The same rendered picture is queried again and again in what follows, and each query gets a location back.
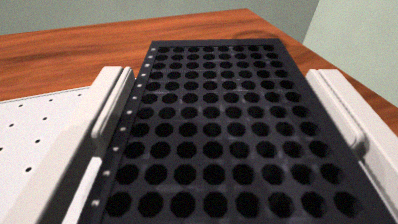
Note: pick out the black well plate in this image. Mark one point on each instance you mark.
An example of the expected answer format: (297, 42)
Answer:
(228, 131)

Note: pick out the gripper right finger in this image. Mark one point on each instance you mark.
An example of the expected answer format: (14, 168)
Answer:
(369, 138)

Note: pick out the grey perforated base plate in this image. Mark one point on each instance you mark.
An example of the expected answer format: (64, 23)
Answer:
(28, 128)

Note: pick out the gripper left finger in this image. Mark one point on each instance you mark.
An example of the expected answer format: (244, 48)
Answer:
(47, 196)

